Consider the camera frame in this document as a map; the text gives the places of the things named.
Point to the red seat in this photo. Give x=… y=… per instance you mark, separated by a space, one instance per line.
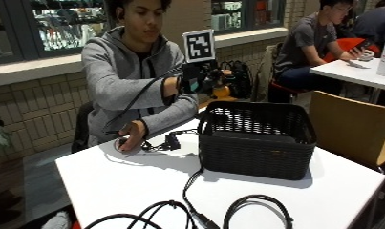
x=347 y=46

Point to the person in gray hoodie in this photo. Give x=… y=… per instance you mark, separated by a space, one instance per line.
x=115 y=73

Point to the wooden chair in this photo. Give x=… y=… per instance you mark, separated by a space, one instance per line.
x=348 y=127

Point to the orange round toy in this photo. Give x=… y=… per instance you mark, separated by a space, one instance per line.
x=221 y=92

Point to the black backpack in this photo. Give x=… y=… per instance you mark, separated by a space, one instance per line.
x=240 y=79

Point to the black phone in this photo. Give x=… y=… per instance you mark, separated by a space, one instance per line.
x=363 y=45

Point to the beige jacket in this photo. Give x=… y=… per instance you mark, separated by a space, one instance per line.
x=265 y=73

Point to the gray soft object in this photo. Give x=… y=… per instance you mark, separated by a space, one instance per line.
x=60 y=221

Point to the black woven basket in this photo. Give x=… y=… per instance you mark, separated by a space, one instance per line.
x=255 y=152

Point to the shop window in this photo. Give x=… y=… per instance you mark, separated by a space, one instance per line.
x=247 y=14
x=68 y=25

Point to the black chair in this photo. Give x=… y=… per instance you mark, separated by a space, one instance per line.
x=81 y=127

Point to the white side table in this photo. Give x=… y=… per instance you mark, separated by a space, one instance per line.
x=352 y=76

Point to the small black adapter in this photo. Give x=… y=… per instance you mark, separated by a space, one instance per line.
x=172 y=141

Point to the white marker cube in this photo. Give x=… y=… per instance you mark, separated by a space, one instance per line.
x=199 y=46

